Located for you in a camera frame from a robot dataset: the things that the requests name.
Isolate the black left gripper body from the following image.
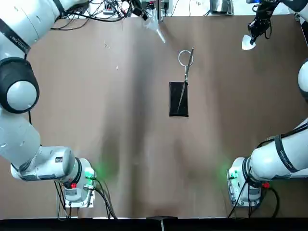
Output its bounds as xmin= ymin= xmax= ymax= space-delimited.
xmin=127 ymin=0 xmax=144 ymax=13

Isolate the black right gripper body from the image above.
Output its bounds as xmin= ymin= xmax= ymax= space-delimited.
xmin=248 ymin=9 xmax=272 ymax=37

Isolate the white filter paper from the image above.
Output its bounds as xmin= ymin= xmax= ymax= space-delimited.
xmin=241 ymin=34 xmax=257 ymax=51

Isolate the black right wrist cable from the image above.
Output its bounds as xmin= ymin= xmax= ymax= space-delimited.
xmin=264 ymin=14 xmax=274 ymax=39

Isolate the aluminium frame post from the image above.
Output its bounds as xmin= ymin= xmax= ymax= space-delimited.
xmin=157 ymin=0 xmax=165 ymax=23

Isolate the black looped desk cable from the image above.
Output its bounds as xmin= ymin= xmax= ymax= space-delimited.
xmin=50 ymin=13 xmax=90 ymax=31

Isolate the black right arm base cable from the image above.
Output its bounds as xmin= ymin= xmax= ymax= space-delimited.
xmin=227 ymin=185 xmax=281 ymax=218

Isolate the black arm base cable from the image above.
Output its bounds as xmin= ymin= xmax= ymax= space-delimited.
xmin=227 ymin=185 xmax=281 ymax=218
xmin=54 ymin=179 xmax=117 ymax=220

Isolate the black left arm base cable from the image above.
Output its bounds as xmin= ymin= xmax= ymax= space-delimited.
xmin=54 ymin=179 xmax=117 ymax=220

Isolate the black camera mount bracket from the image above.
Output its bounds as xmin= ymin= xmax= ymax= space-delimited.
xmin=146 ymin=216 xmax=179 ymax=231

